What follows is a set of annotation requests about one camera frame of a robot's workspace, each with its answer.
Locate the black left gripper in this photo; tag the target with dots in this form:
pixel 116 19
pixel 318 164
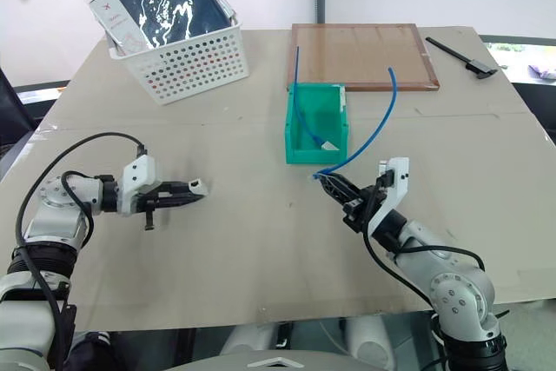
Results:
pixel 150 203

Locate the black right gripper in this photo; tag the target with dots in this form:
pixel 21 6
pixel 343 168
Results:
pixel 358 210

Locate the white coupler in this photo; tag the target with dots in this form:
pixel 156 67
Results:
pixel 331 146
pixel 199 186

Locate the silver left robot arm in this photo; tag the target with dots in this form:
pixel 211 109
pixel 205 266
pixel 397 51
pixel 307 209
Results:
pixel 56 223

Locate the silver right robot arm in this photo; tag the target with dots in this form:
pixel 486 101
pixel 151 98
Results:
pixel 456 288

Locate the green plastic bin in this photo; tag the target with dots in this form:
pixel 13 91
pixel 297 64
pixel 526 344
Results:
pixel 317 156

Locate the brown cardboard table cover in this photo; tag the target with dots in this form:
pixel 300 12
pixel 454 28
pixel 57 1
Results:
pixel 260 236

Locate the white perforated plastic basket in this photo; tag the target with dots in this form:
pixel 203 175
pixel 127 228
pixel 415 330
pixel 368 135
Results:
pixel 195 67

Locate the wooden framed board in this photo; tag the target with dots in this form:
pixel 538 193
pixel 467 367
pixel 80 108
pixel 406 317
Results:
pixel 360 54

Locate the grey robot torso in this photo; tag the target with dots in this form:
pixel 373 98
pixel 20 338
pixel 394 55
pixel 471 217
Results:
pixel 278 362

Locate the dark rounded shape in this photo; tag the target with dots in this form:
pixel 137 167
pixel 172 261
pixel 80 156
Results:
pixel 89 351

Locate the black caliper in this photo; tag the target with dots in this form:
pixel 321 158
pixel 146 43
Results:
pixel 478 68

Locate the purple cloth item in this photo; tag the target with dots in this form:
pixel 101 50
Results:
pixel 545 71

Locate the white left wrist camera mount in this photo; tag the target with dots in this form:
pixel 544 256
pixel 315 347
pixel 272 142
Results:
pixel 139 175

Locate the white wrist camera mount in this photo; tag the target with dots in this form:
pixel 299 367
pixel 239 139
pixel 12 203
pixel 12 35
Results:
pixel 139 175
pixel 399 180

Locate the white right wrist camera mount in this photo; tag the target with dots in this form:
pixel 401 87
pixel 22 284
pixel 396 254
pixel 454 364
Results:
pixel 399 180

